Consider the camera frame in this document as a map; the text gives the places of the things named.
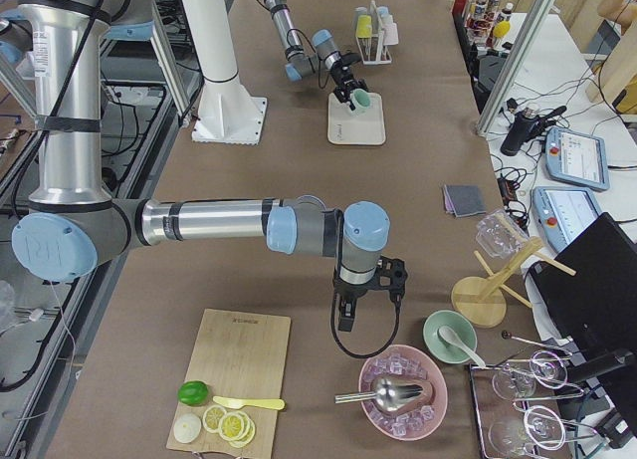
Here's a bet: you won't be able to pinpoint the green bowl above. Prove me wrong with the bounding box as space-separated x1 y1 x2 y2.
422 310 479 365

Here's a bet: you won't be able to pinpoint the yellow plastic knife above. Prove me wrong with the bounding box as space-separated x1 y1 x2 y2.
212 395 286 411

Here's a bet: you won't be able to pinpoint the black water bottle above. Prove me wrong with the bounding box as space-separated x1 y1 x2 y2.
500 112 541 156

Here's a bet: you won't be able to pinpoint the metal ice scoop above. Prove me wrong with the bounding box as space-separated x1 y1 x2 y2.
334 375 433 415

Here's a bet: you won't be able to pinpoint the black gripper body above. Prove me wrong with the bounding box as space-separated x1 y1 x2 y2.
332 256 407 305
327 51 361 87

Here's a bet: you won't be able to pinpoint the teach pendant tablet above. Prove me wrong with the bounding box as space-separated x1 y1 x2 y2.
531 186 602 253
545 126 610 191

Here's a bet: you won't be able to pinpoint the aluminium frame post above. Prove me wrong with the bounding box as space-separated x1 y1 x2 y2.
476 0 555 137

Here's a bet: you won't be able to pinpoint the white ceramic spoon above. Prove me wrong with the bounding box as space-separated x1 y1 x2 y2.
438 326 487 368

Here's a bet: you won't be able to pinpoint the purple cloth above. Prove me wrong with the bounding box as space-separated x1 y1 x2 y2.
442 185 455 215

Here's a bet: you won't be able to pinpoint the cream white cup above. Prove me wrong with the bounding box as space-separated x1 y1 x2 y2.
380 14 394 26

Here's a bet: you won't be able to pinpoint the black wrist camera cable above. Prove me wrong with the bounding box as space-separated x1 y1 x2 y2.
329 209 403 358

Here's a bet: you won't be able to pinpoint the cream rabbit tray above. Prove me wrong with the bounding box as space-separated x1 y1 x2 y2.
327 93 386 145

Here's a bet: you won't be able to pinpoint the green lime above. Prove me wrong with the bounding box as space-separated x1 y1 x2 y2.
177 380 209 407

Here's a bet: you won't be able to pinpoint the pink cup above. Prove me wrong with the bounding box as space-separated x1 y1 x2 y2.
383 23 399 46

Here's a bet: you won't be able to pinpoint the pink bowl of ice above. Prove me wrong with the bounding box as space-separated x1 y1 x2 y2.
358 344 448 441

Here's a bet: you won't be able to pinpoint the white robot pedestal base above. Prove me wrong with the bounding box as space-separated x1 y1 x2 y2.
182 0 267 145

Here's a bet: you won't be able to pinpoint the grey folded cloth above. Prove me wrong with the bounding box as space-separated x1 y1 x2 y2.
445 184 486 218

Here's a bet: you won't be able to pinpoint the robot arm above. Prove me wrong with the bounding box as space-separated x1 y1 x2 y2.
11 0 407 333
263 0 370 114

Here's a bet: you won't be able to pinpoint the lemon slices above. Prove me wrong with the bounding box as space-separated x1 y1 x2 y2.
201 404 256 448

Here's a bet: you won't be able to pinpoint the white wire cup rack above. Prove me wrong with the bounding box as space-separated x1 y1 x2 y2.
354 0 392 65

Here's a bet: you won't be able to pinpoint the wooden cup tree stand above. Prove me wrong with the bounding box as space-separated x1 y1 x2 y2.
451 237 576 329

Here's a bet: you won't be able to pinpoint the bamboo cutting board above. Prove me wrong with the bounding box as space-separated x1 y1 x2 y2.
166 309 291 458

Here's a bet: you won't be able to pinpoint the green cup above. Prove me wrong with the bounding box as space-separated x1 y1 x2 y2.
349 88 371 115

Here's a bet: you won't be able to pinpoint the wire glass rack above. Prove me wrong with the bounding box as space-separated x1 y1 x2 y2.
469 330 613 458

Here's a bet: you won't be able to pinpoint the yellow cup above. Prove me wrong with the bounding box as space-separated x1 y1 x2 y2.
355 14 373 40

